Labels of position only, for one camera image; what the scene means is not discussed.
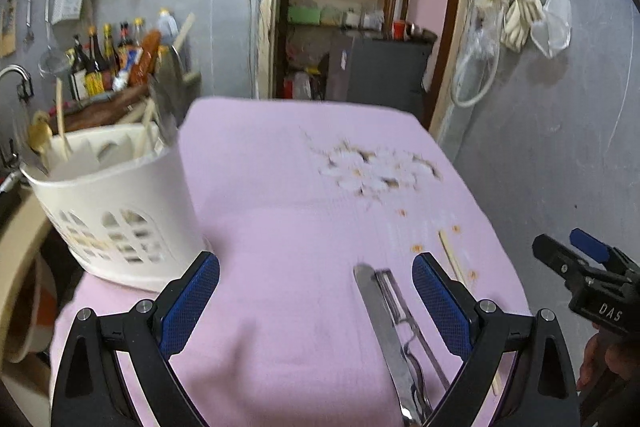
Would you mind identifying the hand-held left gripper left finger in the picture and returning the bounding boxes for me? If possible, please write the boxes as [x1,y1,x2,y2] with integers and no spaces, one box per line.
[50,251,221,427]

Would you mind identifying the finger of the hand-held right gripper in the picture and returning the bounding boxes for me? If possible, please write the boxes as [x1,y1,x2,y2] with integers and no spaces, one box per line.
[531,234,592,294]
[570,228,626,269]

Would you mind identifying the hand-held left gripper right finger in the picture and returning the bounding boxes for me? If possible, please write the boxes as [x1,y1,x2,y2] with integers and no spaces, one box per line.
[411,252,582,427]

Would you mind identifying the silver metal peeler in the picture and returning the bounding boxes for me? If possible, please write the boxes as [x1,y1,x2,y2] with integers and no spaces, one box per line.
[376,271,452,414]

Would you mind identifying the silver table knife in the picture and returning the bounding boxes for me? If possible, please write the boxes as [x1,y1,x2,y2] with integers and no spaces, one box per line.
[353,263,418,419]

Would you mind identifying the white plastic utensil caddy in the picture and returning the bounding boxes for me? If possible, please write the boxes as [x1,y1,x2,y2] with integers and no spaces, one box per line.
[20,124,207,293]

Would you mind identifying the gold spoon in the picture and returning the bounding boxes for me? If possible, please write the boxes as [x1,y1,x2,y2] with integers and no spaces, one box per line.
[26,111,53,158]

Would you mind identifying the person's right hand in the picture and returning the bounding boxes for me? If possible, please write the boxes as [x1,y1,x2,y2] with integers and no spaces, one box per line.
[576,332,614,391]

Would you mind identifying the pink floral tablecloth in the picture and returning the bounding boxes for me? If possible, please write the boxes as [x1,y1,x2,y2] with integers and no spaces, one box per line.
[50,96,532,427]

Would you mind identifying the beige orange bowl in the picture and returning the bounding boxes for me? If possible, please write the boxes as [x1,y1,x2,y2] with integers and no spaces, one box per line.
[5,251,59,364]

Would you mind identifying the brown wooden cutting board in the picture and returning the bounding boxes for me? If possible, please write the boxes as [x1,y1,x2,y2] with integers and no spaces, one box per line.
[61,83,157,134]

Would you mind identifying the white mesh bag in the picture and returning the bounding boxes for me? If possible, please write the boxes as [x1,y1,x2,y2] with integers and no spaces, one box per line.
[530,0,573,60]

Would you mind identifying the clear plastic bag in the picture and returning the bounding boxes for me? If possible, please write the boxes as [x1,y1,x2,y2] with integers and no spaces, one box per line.
[465,14,501,58]

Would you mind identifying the blue white packet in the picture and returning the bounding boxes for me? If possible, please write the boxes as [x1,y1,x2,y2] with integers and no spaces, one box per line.
[112,49,143,92]

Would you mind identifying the grey cabinet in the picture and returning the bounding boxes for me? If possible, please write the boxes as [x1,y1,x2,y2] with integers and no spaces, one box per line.
[322,32,434,118]

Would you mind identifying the cream rubber gloves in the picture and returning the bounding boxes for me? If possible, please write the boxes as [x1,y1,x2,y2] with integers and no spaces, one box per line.
[475,0,549,53]

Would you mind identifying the white plastic bag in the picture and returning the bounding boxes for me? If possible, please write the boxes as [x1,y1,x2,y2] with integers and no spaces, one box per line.
[292,72,314,100]

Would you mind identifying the orange snack packet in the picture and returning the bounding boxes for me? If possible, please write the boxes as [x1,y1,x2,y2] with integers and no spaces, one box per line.
[129,31,162,86]

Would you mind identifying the steel bowl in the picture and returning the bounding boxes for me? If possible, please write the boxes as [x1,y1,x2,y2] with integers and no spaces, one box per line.
[405,23,439,42]

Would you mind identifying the row of sauce bottles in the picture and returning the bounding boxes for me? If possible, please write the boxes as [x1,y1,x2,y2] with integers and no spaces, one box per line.
[67,18,149,100]

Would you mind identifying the cooking oil jug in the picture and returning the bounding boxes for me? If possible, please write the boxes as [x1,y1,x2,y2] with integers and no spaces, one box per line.
[156,8,181,48]

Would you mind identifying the hanging metal strainer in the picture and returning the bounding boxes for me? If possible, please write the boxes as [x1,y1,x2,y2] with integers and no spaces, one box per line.
[38,0,69,76]

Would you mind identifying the chrome faucet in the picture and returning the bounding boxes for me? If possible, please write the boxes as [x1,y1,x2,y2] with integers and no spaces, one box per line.
[0,64,34,102]

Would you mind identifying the green container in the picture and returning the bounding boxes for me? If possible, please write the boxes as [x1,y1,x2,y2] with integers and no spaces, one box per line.
[287,5,321,26]

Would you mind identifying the hanging wooden board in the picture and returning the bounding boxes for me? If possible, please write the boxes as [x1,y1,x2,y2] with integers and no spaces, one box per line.
[0,0,19,58]

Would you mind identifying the white hose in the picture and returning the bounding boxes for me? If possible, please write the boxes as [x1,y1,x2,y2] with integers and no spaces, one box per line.
[450,39,501,109]

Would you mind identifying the wooden door frame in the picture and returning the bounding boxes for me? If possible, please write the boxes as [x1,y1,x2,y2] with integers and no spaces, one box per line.
[255,0,485,144]

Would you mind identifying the white plastic wall holder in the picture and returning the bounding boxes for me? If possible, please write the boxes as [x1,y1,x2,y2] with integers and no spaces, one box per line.
[50,0,86,26]

